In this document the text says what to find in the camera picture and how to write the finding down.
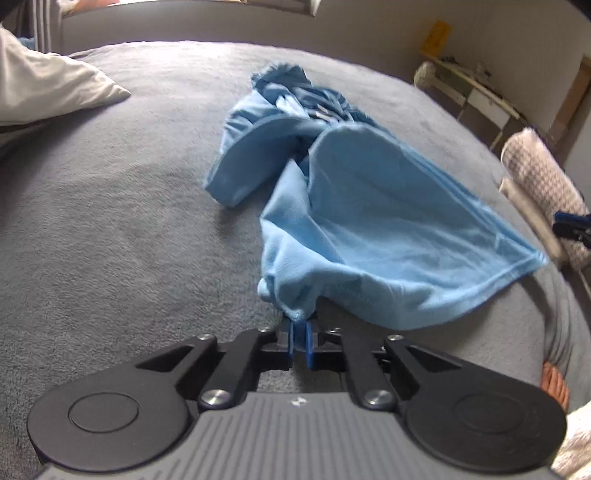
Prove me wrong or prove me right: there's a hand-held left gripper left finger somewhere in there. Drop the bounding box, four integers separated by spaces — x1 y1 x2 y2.
136 319 297 412

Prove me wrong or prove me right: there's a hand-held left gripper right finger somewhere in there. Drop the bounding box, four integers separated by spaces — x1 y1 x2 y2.
304 318 463 411

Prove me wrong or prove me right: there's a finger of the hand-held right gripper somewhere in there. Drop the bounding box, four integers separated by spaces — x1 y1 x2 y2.
553 211 591 245

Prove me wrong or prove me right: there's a light blue t-shirt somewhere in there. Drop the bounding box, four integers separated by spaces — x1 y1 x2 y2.
204 62 550 332

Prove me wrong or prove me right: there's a cream folded cloth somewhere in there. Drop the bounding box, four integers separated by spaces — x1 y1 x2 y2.
500 178 570 269

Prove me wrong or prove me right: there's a folded houndstooth blanket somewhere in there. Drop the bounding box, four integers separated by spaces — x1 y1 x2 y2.
501 128 591 273

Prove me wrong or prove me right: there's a wooden board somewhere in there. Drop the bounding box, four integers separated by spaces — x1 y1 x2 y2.
549 60 591 144

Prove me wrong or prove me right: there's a person's foot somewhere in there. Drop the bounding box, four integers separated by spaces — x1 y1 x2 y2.
540 362 571 411

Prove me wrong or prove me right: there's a white desk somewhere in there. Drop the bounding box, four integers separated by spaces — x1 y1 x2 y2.
418 53 532 148

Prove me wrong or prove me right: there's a grey bed blanket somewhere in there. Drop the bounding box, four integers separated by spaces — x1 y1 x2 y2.
0 41 591 480

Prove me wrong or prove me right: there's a white fluffy robe green trim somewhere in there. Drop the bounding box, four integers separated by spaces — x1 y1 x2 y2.
551 401 591 480

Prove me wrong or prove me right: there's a white pineapple-shaped ornament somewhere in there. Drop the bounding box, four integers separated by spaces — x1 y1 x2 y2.
413 61 437 89

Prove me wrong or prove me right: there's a yellow box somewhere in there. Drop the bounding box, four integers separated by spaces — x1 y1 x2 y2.
422 21 452 57

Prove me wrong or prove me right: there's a white folded t-shirt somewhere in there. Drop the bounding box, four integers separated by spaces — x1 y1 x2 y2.
0 25 132 127

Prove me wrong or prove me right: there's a grey striped hanging garment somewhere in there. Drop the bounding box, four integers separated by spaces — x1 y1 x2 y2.
25 0 63 54

